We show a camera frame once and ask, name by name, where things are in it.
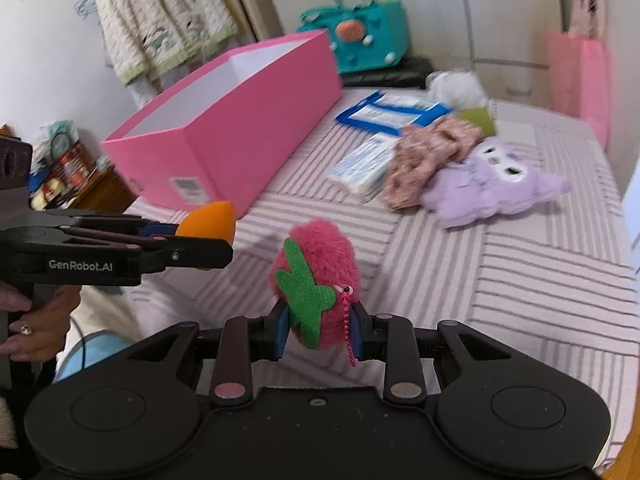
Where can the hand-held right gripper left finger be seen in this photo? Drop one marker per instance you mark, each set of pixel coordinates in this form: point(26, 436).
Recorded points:
point(281, 332)

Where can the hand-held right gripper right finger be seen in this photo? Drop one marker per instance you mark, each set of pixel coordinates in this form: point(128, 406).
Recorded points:
point(357, 332)

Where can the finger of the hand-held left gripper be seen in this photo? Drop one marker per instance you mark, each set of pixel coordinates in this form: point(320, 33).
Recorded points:
point(150, 229)
point(195, 255)

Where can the orange pompom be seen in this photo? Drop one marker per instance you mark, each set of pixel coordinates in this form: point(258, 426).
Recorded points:
point(210, 220)

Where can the red pompom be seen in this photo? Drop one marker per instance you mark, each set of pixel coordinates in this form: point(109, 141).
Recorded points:
point(315, 260)

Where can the pink storage box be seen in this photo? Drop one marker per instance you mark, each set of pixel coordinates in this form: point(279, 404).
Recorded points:
point(235, 120)

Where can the white tissue packet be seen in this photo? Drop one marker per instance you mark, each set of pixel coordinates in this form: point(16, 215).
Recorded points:
point(362, 162)

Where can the floral pink scrunchie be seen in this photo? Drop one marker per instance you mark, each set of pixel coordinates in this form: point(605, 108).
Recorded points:
point(425, 160)

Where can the purple plush toy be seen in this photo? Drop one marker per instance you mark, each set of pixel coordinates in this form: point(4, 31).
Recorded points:
point(480, 185)

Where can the white mesh bath pouf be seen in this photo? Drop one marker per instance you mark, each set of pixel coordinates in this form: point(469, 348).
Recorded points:
point(465, 87)

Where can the person's left hand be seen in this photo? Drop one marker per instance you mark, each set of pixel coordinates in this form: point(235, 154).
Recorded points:
point(35, 320)

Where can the wooden side cabinet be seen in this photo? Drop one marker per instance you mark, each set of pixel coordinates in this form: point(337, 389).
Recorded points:
point(102, 192)

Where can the light blue stool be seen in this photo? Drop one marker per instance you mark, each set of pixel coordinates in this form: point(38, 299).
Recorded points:
point(92, 355)

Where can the red snack packet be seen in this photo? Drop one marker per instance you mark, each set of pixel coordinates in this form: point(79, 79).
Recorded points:
point(75, 165)

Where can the white plastic bag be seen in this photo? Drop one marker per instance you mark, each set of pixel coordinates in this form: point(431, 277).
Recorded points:
point(57, 135)

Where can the striped pink bed sheet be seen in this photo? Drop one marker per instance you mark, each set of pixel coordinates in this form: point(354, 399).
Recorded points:
point(525, 285)

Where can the cream knitted cardigan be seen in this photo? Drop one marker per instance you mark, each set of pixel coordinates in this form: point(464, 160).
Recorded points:
point(160, 15)

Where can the blue wet wipes packet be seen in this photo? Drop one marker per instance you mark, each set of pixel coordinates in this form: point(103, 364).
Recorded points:
point(390, 112)

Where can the black suitcase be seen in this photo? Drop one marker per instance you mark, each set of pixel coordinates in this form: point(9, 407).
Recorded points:
point(395, 72)

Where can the teal felt handbag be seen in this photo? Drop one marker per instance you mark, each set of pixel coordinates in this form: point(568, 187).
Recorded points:
point(370, 35)

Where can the pink paper bag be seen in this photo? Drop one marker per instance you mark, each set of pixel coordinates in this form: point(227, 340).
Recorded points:
point(580, 75)

